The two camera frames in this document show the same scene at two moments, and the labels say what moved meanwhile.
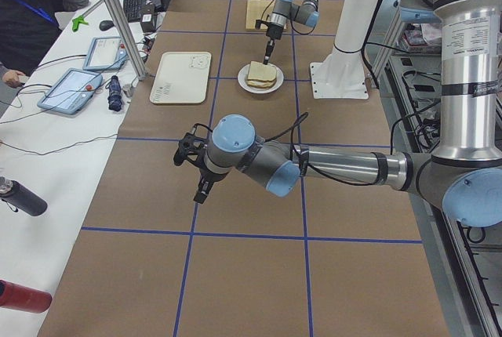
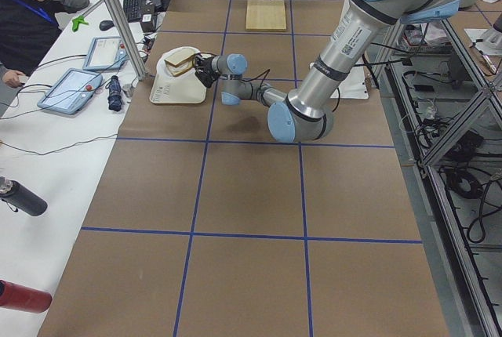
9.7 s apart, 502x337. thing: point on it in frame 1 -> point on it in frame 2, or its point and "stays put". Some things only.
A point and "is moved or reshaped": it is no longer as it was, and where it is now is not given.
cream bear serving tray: (182, 77) stays put
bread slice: (260, 70) -> (180, 56)
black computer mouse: (105, 25) stays put
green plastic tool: (77, 21) stays put
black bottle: (19, 197) stays put
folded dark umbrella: (114, 99) stays put
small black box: (148, 22) stays put
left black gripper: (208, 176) -> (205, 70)
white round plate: (242, 76) is moved or reshaped
